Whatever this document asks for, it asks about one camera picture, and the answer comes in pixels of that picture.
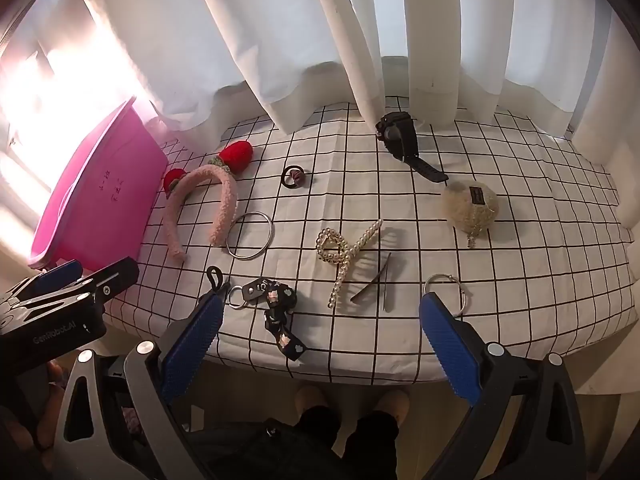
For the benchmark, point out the white checkered tablecloth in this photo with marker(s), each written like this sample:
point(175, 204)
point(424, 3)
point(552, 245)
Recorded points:
point(310, 210)

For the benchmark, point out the beige slipper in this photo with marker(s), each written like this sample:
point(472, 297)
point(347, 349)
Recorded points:
point(392, 405)

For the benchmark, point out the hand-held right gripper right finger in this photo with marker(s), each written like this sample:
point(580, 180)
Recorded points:
point(450, 345)

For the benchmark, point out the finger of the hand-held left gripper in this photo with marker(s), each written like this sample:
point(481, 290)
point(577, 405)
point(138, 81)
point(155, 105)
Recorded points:
point(112, 277)
point(62, 274)

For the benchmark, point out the pink plastic tub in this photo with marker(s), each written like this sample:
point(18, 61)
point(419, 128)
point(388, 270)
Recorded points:
point(100, 185)

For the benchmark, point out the silver bangle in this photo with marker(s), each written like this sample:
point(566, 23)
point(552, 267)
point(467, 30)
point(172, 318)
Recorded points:
point(226, 238)

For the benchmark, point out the person's black trousers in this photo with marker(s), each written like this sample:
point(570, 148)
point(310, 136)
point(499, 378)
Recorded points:
point(370, 445)

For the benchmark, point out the black hair clip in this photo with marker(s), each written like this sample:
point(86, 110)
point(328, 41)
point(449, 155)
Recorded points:
point(372, 282)

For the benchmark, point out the white curtain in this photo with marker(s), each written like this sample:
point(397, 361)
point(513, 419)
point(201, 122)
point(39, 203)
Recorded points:
point(320, 35)

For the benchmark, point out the person's left hand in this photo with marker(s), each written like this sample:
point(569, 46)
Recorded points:
point(27, 432)

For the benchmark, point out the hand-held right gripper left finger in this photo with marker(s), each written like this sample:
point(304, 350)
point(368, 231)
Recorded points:
point(192, 340)

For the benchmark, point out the purple knit garment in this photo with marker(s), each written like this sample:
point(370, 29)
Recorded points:
point(132, 417)

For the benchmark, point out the black wrist watch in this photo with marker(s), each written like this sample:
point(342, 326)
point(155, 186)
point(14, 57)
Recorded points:
point(400, 132)

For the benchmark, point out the pink fluffy strawberry headband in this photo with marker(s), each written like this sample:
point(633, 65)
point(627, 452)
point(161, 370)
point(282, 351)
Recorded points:
point(226, 200)

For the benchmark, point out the pearl hair claw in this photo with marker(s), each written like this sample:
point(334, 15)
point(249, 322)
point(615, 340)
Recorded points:
point(345, 260)

